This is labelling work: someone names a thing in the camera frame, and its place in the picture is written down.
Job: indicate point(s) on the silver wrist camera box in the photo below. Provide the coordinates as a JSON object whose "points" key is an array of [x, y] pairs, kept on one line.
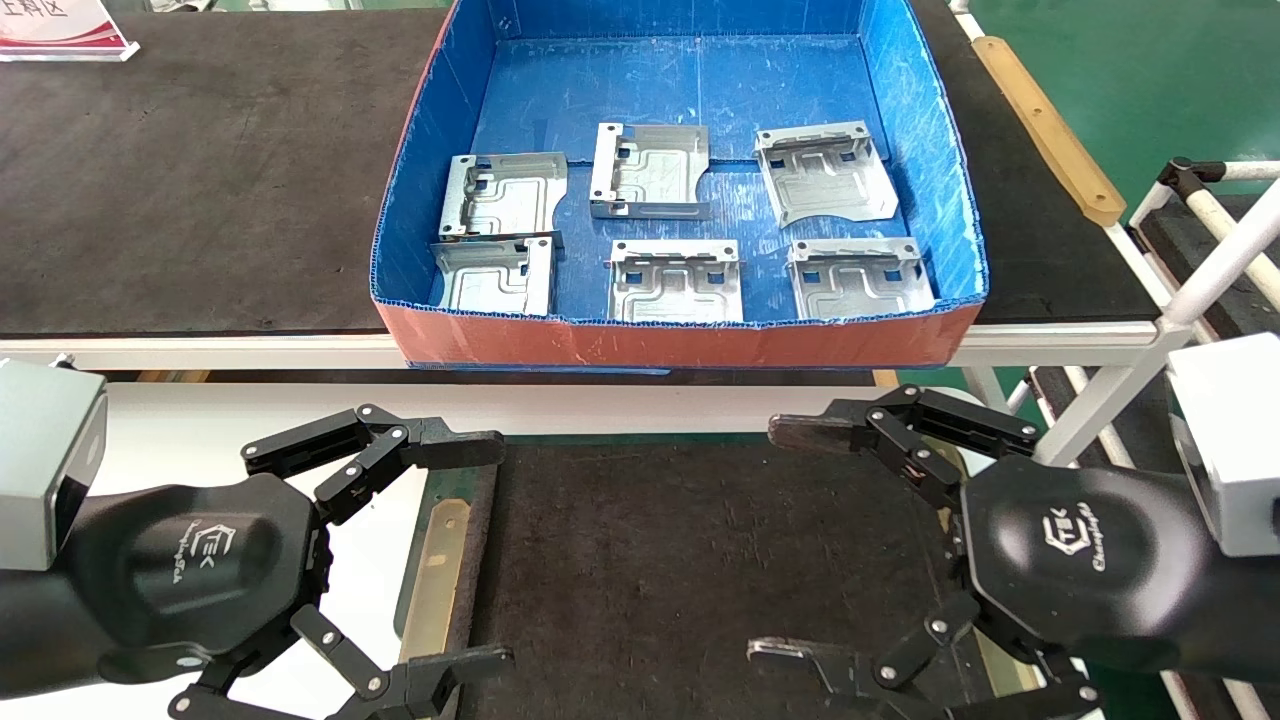
{"points": [[40, 460], [1235, 440]]}

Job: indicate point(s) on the stamped metal bracket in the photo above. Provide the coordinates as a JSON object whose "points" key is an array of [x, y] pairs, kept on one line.
{"points": [[825, 180], [510, 195], [660, 170], [495, 280], [675, 290], [860, 290]]}

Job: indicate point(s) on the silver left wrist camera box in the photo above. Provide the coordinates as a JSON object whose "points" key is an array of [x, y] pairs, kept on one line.
{"points": [[40, 460]]}

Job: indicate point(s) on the long tan edge strip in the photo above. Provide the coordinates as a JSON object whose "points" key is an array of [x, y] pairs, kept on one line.
{"points": [[1050, 130]]}

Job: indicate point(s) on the red white sign placard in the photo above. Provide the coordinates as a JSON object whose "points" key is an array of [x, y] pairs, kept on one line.
{"points": [[60, 25]]}

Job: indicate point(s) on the black pipe connector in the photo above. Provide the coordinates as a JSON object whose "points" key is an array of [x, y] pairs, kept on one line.
{"points": [[1185, 178]]}

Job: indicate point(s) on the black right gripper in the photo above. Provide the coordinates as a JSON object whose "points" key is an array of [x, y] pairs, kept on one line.
{"points": [[1080, 560]]}

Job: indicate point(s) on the white pipe rack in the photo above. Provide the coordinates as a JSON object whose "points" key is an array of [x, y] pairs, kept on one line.
{"points": [[1215, 255]]}

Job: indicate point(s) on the black cart surface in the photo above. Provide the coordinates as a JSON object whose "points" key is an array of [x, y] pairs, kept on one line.
{"points": [[1165, 240]]}

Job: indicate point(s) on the large black table mat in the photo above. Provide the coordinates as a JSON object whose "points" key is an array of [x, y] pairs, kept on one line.
{"points": [[200, 180]]}

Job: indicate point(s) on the blue corrugated plastic box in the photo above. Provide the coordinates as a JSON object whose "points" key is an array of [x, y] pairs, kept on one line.
{"points": [[700, 90]]}

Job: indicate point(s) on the small black work mat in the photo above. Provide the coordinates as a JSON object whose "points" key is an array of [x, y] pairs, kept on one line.
{"points": [[650, 560]]}

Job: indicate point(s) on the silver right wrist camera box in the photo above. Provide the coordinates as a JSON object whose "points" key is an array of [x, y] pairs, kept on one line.
{"points": [[1235, 440]]}

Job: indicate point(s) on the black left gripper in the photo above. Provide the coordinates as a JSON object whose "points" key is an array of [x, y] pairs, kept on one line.
{"points": [[190, 570]]}

